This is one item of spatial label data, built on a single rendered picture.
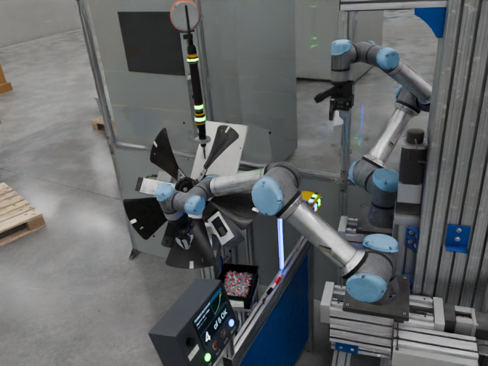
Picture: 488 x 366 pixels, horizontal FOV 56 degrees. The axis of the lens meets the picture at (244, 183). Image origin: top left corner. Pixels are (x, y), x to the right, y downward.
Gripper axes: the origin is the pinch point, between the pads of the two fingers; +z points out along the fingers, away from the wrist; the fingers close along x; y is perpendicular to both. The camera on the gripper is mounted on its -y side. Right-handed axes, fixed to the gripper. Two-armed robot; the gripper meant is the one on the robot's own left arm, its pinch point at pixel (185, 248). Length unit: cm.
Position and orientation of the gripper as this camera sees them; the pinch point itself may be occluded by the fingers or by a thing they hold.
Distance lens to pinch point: 201.3
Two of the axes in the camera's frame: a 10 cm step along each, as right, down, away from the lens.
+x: -8.9, -1.6, 4.2
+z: 1.9, 7.1, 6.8
